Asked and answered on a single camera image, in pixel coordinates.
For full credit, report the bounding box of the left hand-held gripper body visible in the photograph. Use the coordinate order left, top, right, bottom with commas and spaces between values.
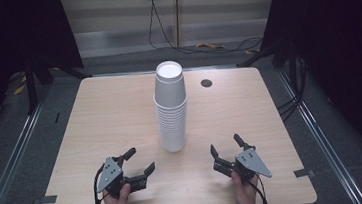
93, 154, 133, 200

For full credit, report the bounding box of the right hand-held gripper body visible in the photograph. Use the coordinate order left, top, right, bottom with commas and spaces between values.
231, 147, 274, 182

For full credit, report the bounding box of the stack of white paper cups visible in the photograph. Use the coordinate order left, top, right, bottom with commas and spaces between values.
149, 59, 194, 154

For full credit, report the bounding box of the person's right hand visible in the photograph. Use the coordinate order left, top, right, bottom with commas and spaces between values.
230, 168, 262, 204

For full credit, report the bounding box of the grey tape piece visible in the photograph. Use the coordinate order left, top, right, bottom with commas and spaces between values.
30, 194, 59, 204
292, 166, 317, 180

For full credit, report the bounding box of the round black table grommet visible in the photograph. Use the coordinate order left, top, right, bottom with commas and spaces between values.
200, 78, 214, 89

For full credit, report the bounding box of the yellow floor tape strip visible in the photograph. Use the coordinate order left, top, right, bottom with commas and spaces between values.
194, 39, 227, 52
12, 83, 29, 97

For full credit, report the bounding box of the black metal stand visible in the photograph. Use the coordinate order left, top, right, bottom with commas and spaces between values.
21, 54, 96, 117

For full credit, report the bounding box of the black curtain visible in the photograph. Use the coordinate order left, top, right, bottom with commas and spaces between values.
0, 0, 92, 151
255, 0, 362, 193

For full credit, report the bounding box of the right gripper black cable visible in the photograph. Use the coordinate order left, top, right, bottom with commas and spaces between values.
245, 172, 271, 204

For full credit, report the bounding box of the bundle of black floor cables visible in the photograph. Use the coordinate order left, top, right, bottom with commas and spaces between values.
271, 53, 313, 124

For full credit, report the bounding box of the metal floor rail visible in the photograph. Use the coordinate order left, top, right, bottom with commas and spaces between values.
0, 82, 62, 204
274, 59, 362, 204

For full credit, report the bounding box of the black wall cable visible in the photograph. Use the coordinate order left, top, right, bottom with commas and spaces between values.
144, 0, 265, 62

